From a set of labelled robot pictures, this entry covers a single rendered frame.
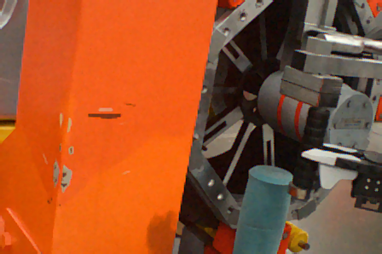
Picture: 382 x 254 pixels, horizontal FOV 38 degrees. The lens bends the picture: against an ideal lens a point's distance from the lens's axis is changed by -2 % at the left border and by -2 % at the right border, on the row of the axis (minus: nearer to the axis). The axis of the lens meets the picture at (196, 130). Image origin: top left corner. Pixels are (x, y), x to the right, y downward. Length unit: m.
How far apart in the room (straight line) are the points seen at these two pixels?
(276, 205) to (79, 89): 0.57
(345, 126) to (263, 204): 0.21
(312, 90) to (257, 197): 0.25
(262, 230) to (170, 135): 0.47
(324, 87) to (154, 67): 0.36
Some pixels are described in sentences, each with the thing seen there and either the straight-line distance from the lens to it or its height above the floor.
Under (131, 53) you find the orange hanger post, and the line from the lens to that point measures 0.58.
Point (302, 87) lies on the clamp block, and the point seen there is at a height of 0.92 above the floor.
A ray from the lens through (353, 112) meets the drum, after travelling 1.09.
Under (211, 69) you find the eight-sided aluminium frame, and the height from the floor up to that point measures 0.91.
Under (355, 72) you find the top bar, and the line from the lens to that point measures 0.99.
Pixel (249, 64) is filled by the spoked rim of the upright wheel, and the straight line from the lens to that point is 1.21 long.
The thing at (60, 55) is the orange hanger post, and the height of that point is 0.96.
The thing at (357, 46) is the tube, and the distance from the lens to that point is 0.98.
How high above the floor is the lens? 1.05
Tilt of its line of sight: 14 degrees down
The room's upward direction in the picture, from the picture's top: 10 degrees clockwise
